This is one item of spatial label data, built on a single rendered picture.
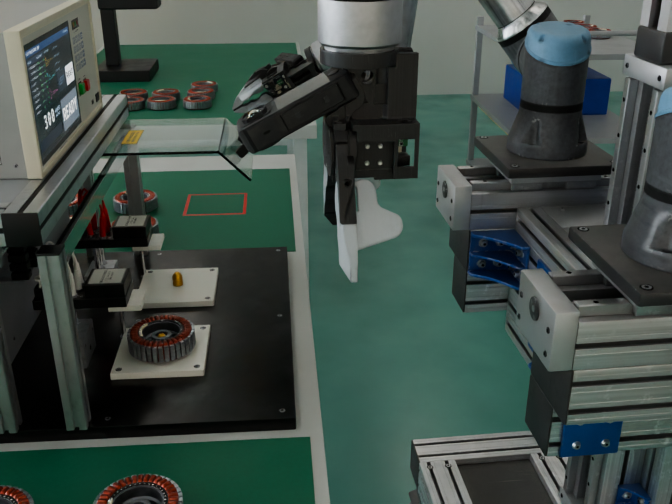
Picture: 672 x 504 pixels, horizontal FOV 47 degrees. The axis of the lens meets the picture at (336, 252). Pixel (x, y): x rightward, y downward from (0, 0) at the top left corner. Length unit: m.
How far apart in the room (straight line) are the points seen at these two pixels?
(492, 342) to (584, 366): 1.84
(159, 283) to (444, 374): 1.38
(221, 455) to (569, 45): 0.91
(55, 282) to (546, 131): 0.90
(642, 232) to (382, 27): 0.54
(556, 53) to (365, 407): 1.43
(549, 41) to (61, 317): 0.94
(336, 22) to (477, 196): 0.85
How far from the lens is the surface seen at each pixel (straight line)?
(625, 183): 1.41
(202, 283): 1.57
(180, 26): 6.58
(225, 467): 1.14
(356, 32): 0.68
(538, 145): 1.50
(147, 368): 1.31
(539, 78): 1.49
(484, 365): 2.79
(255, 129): 0.70
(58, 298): 1.11
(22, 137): 1.17
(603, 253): 1.12
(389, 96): 0.72
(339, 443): 2.39
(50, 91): 1.25
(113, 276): 1.31
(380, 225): 0.71
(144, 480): 1.08
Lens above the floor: 1.47
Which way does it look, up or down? 24 degrees down
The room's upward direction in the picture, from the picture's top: straight up
